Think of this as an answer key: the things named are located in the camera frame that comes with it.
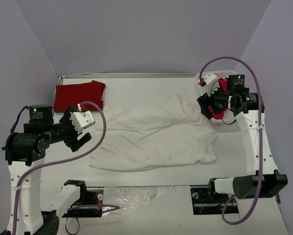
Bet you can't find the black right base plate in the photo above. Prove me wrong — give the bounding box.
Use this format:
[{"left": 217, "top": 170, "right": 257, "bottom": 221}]
[{"left": 190, "top": 186, "right": 229, "bottom": 215}]

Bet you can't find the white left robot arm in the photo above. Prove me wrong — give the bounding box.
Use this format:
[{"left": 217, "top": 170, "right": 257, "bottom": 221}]
[{"left": 2, "top": 105, "right": 95, "bottom": 235}]

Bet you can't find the pink t shirt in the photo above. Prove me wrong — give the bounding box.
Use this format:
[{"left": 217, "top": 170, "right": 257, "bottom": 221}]
[{"left": 207, "top": 77, "right": 229, "bottom": 120}]

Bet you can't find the white plastic basket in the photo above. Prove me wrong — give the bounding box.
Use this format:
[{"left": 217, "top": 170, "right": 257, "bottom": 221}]
[{"left": 195, "top": 70, "right": 237, "bottom": 87}]

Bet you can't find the white t shirt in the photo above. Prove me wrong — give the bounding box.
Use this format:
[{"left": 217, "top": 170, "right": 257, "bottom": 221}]
[{"left": 89, "top": 94, "right": 217, "bottom": 172}]

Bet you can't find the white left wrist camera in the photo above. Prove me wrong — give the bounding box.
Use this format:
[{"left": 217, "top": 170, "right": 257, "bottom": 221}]
[{"left": 70, "top": 104, "right": 95, "bottom": 134}]

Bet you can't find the folded red t shirt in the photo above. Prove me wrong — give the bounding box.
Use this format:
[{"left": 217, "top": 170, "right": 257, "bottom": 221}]
[{"left": 53, "top": 80, "right": 106, "bottom": 112}]

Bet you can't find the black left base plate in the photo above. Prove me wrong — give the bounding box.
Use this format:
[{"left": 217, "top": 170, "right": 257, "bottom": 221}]
[{"left": 63, "top": 188, "right": 104, "bottom": 218}]

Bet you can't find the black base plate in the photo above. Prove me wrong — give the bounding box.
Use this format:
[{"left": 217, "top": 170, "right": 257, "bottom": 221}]
[
  {"left": 63, "top": 188, "right": 104, "bottom": 218},
  {"left": 190, "top": 186, "right": 229, "bottom": 215}
]

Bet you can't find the black cable loop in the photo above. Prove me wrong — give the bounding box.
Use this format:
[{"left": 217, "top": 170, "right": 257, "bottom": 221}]
[{"left": 65, "top": 216, "right": 80, "bottom": 235}]

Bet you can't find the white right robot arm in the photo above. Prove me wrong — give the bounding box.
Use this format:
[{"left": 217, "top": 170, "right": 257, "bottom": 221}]
[{"left": 197, "top": 73, "right": 288, "bottom": 202}]

